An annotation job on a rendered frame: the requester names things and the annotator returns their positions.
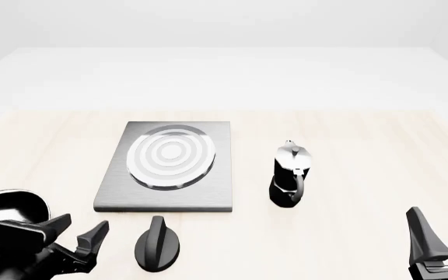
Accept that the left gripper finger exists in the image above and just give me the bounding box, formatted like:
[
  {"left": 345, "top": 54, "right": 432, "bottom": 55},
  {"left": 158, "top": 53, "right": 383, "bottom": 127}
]
[
  {"left": 76, "top": 220, "right": 110, "bottom": 258},
  {"left": 40, "top": 213, "right": 72, "bottom": 239}
]

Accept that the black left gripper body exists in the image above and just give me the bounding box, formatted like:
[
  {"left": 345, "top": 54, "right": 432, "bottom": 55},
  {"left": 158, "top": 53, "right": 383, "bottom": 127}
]
[{"left": 46, "top": 240, "right": 98, "bottom": 275}]

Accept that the round black stove knob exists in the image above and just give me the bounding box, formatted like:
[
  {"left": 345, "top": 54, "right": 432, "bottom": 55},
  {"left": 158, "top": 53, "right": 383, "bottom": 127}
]
[{"left": 134, "top": 215, "right": 180, "bottom": 273}]

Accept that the black and silver moka pot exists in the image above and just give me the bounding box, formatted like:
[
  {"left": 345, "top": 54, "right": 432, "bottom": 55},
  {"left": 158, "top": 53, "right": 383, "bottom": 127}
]
[{"left": 268, "top": 139, "right": 313, "bottom": 208}]

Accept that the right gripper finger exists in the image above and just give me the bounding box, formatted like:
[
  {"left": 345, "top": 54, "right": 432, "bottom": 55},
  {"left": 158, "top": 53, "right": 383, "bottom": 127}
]
[{"left": 405, "top": 205, "right": 448, "bottom": 268}]

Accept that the grey stove plate with rings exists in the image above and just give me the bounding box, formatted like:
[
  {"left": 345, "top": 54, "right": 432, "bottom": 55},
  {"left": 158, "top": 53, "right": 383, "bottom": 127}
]
[{"left": 93, "top": 121, "right": 234, "bottom": 213}]

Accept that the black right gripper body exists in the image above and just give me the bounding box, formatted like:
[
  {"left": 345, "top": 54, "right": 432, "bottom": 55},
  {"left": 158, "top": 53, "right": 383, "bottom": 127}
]
[{"left": 408, "top": 259, "right": 448, "bottom": 280}]

